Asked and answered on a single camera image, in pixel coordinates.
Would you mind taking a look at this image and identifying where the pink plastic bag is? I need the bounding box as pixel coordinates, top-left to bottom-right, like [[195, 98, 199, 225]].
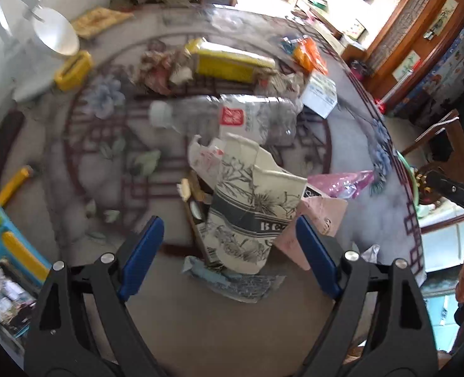
[[308, 170, 374, 199]]

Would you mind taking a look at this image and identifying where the pink paper box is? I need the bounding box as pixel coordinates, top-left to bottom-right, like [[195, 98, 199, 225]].
[[274, 196, 348, 270]]

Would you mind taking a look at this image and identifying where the blue grey snack wrapper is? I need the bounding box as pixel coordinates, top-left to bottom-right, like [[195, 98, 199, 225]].
[[182, 255, 286, 304]]

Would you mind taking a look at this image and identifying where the floral paper bag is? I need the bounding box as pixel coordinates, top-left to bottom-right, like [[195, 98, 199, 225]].
[[204, 134, 307, 275]]

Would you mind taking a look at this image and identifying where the white red plastic wrapper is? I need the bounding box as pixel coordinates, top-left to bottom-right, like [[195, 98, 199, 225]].
[[188, 134, 225, 188]]

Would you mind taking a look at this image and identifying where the clear plastic bottle red label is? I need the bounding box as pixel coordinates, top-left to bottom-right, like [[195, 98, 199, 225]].
[[148, 95, 303, 146]]

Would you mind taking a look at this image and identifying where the red brown wrapper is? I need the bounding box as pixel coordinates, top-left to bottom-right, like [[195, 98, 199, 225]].
[[134, 48, 194, 96]]

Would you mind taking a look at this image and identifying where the dark wooden chair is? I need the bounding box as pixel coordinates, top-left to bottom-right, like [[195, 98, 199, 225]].
[[401, 110, 464, 205]]

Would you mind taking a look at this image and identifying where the blue yellow toy box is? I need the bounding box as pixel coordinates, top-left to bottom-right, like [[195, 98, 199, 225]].
[[0, 206, 51, 363]]

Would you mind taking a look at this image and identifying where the white green carton box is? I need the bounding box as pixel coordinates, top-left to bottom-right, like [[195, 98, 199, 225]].
[[300, 71, 337, 119]]

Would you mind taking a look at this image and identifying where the wooden tv cabinet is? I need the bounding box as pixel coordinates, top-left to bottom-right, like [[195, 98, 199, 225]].
[[296, 0, 366, 63]]

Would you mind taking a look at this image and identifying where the dark brown case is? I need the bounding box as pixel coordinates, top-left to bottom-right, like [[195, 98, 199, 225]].
[[0, 110, 25, 180]]

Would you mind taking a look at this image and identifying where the orange plastic bag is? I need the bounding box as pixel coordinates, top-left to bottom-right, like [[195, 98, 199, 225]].
[[281, 36, 328, 76]]

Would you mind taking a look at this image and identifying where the patterned tablecloth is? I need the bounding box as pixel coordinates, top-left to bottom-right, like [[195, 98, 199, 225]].
[[4, 3, 427, 377]]

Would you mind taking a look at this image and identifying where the yellow cardboard box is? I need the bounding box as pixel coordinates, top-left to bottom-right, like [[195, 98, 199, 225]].
[[185, 37, 276, 84]]

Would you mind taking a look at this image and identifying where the white desk lamp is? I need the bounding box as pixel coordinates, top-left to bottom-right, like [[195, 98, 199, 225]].
[[0, 0, 80, 103]]

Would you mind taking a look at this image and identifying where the yellow patterned cushion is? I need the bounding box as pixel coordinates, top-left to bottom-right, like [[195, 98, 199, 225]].
[[71, 7, 134, 40]]

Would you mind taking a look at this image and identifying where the yellow handled tool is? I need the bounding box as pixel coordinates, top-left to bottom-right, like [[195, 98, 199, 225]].
[[0, 164, 35, 208]]

